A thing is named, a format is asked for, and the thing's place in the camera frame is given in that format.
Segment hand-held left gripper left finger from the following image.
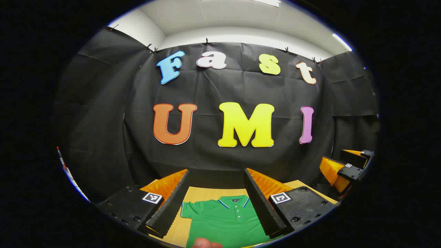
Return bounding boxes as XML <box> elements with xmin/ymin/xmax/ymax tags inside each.
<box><xmin>96</xmin><ymin>168</ymin><xmax>191</xmax><ymax>239</ymax></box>

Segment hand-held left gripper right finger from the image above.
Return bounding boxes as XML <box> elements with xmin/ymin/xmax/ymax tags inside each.
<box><xmin>243</xmin><ymin>168</ymin><xmax>339</xmax><ymax>239</ymax></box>

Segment row of black cloth clips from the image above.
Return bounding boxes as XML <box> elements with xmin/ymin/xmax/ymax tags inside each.
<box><xmin>110</xmin><ymin>23</ymin><xmax>324</xmax><ymax>64</ymax></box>

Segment green T-shirt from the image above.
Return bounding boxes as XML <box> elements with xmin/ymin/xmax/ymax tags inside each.
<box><xmin>181</xmin><ymin>195</ymin><xmax>276</xmax><ymax>248</ymax></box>

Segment ceiling light panel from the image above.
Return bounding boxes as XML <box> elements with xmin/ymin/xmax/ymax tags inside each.
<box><xmin>248</xmin><ymin>0</ymin><xmax>281</xmax><ymax>8</ymax></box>
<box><xmin>332</xmin><ymin>33</ymin><xmax>353</xmax><ymax>52</ymax></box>

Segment black backdrop cloth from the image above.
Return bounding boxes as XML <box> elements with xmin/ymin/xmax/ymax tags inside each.
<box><xmin>55</xmin><ymin>26</ymin><xmax>381</xmax><ymax>204</ymax></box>

